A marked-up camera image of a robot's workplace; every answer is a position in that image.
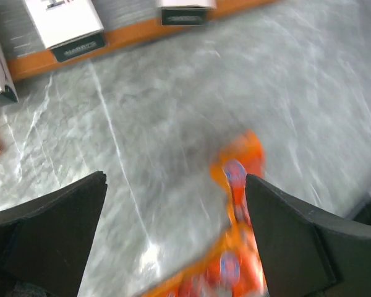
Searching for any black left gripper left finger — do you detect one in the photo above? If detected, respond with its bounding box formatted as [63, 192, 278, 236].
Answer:
[0, 171, 108, 296]

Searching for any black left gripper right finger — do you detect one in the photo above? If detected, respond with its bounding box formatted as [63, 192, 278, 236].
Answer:
[245, 175, 371, 296]

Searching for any orange BIC razor pack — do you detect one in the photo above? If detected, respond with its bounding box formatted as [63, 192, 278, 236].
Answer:
[140, 222, 268, 297]
[210, 130, 265, 225]

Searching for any orange wooden shelf rack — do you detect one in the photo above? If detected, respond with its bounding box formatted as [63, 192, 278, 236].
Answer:
[7, 0, 272, 82]

